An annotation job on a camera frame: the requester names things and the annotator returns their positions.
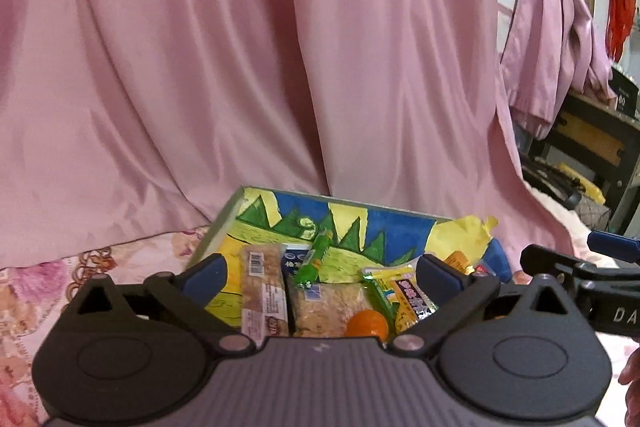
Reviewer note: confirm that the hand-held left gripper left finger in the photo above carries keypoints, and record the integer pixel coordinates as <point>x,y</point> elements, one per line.
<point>207,274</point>

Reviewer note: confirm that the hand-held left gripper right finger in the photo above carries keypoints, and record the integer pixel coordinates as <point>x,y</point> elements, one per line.
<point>440,274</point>

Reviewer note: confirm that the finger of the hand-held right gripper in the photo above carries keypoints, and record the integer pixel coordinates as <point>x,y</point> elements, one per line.
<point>550,262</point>
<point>615,244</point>

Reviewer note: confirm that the gold yellow snack packet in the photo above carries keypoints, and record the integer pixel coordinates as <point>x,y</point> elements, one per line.
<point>457,261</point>

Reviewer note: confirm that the yellow green snack packet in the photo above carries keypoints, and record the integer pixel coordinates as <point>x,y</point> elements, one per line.
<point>405,297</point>

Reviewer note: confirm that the grey tray box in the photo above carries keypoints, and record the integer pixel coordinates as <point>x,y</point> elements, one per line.
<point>220,227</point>

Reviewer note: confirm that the long clear cracker packet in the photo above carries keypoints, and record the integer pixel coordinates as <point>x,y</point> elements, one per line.
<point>265,292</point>

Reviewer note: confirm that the blue stick packet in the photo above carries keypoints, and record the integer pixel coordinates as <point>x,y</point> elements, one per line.
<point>292,264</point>

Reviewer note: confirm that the small orange fruit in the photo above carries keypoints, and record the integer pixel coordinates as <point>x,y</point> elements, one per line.
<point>367,324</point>

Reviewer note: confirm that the green sausage stick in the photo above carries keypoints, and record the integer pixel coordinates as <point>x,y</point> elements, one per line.
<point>310,269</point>

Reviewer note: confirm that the square cracker packet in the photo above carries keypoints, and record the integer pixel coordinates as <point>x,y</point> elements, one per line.
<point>325,309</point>

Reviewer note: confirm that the person's right hand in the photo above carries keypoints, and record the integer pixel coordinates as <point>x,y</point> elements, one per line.
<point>632,374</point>

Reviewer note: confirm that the yellow bag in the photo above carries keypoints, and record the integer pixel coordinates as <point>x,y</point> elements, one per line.
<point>590,192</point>

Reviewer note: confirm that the painted paper tray liner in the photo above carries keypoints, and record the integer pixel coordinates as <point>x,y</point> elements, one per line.
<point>350,232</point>

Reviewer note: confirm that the black framed wooden desk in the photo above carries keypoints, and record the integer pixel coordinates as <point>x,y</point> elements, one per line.
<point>590,137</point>

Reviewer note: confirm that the black box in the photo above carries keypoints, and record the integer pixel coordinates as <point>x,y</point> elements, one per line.
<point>627,92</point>

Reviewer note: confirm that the floral pink blanket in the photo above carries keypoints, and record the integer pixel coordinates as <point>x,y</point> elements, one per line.
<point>30,287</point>

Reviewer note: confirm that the pink satin curtain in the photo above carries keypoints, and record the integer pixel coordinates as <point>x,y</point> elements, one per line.
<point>200,57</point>

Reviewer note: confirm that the hanging pink garment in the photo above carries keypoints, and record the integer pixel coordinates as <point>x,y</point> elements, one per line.
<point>545,32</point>

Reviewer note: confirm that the red hanging ornament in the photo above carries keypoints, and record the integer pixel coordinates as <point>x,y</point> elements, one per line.
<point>622,7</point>

